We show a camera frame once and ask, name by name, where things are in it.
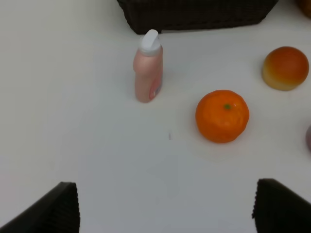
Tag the round bread bun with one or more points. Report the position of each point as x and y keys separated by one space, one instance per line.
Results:
x=285 y=68

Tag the purple translucent cup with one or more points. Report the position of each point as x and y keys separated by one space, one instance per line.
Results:
x=308 y=138

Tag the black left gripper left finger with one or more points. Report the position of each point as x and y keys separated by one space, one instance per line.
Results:
x=56 y=212

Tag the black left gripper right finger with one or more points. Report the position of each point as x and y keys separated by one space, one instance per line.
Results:
x=277 y=209

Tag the pink bottle white cap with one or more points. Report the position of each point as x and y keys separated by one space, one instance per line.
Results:
x=148 y=67

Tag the orange mandarin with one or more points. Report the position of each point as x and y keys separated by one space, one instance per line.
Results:
x=221 y=116

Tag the light orange wicker basket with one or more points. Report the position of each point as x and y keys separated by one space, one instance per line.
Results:
x=305 y=7

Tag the dark brown wicker basket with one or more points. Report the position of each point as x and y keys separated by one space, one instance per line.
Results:
x=184 y=15

